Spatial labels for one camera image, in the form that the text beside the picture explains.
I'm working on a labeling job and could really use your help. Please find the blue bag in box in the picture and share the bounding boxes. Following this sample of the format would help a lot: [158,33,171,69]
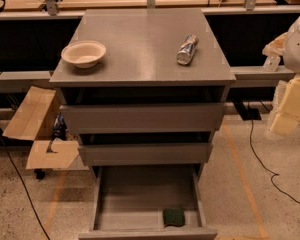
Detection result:
[52,114,67,140]

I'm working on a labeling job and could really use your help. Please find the crushed soda can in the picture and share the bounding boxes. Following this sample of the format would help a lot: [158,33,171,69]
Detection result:
[176,34,199,65]

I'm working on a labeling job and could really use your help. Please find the black floor cable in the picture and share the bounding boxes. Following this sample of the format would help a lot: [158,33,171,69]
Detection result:
[0,115,52,240]
[248,101,300,209]

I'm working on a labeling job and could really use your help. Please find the grey drawer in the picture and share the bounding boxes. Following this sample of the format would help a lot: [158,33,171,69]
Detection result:
[78,165,217,240]
[78,143,212,166]
[60,103,223,134]

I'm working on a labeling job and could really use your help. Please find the grey drawer cabinet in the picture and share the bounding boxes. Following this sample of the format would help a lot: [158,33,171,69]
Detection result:
[49,7,237,172]

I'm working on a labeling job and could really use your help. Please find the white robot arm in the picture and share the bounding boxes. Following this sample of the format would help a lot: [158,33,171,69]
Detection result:
[262,16,300,140]

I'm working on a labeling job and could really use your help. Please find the white paper bowl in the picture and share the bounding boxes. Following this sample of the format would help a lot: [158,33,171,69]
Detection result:
[61,41,106,69]

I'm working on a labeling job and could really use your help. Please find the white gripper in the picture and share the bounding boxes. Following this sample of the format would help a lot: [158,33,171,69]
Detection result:
[266,75,300,138]

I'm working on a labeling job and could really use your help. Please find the green sponge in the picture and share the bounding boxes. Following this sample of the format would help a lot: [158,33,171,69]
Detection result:
[163,208,185,227]

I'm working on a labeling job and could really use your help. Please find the open cardboard box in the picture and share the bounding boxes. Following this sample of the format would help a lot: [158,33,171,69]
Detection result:
[3,86,83,170]

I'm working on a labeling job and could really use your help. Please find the grey top drawer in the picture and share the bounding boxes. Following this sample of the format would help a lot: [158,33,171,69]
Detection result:
[60,103,223,134]

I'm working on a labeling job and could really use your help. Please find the clear sanitizer bottle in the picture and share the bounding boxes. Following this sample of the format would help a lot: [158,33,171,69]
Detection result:
[263,56,281,72]

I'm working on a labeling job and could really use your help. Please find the grey bottom drawer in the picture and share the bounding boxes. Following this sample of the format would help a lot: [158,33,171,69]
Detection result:
[78,165,217,240]

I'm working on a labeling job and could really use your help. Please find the grey middle drawer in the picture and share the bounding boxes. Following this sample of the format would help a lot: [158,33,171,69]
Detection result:
[78,143,212,166]

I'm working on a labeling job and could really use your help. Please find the black floor cable right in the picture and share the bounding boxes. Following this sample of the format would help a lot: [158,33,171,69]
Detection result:
[248,101,300,209]

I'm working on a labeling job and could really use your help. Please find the black floor cable left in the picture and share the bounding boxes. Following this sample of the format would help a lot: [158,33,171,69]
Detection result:
[0,115,52,240]

